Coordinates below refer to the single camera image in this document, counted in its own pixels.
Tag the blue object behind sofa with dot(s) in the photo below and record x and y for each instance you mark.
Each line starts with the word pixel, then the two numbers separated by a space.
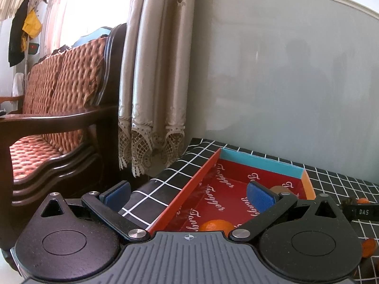
pixel 88 37

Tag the brown kiwi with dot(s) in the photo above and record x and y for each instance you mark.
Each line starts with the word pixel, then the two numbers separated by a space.
pixel 281 189

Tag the white hanging cloth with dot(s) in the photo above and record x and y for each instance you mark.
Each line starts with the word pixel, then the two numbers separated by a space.
pixel 17 84

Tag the dark pouch with red mark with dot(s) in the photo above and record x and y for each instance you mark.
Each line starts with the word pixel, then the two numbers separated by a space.
pixel 33 48

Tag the beige lace-hem curtain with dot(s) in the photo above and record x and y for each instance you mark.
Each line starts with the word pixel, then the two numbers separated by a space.
pixel 154 65

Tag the orange carrot piece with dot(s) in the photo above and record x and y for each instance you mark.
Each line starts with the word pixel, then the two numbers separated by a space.
pixel 363 200

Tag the pink sheer curtain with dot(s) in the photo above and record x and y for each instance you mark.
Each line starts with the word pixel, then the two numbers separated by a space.
pixel 56 11

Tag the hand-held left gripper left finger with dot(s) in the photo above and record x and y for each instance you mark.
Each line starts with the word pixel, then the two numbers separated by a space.
pixel 117 195

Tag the black hanging coat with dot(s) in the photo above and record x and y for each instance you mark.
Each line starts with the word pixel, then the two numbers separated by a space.
pixel 17 35

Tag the orange mandarin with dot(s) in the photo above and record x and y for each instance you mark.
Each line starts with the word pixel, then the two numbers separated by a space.
pixel 369 247
pixel 214 225

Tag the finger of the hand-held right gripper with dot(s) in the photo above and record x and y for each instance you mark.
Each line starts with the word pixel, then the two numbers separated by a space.
pixel 364 212

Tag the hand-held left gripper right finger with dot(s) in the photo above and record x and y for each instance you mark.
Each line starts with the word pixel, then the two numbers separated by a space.
pixel 262 197

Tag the wooden sofa with woven cushions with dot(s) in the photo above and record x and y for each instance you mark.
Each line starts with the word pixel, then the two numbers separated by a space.
pixel 59 80

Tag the dark shrivelled fruit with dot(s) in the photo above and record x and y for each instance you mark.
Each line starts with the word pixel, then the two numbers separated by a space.
pixel 345 203

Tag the colourful cardboard box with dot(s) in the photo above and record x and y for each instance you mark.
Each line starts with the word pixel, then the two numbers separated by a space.
pixel 219 189

